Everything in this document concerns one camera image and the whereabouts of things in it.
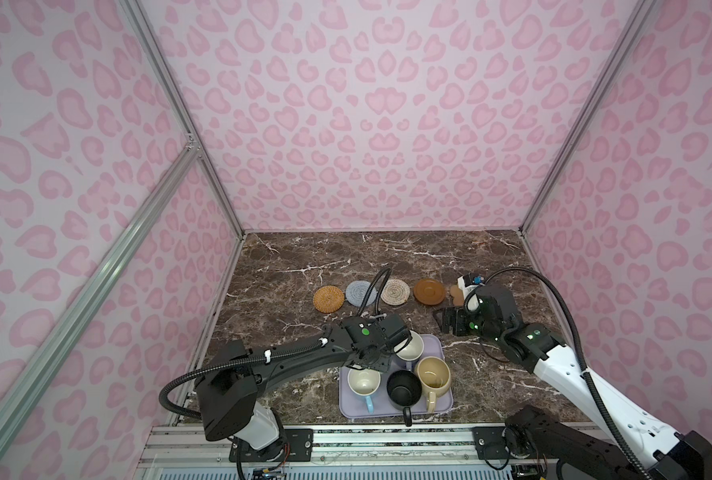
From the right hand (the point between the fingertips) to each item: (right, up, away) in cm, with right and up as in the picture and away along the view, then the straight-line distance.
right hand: (447, 311), depth 78 cm
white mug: (-7, -14, +10) cm, 19 cm away
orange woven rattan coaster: (-34, 0, +23) cm, 41 cm away
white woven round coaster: (-11, +2, +23) cm, 26 cm away
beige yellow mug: (-2, -19, +5) cm, 20 cm away
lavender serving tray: (-24, -25, +1) cm, 35 cm away
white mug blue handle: (-22, -20, +5) cm, 30 cm away
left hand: (-18, -12, +2) cm, 21 cm away
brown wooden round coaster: (0, +2, +24) cm, 24 cm away
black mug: (-11, -21, +3) cm, 24 cm away
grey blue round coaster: (-24, +2, +23) cm, 34 cm away
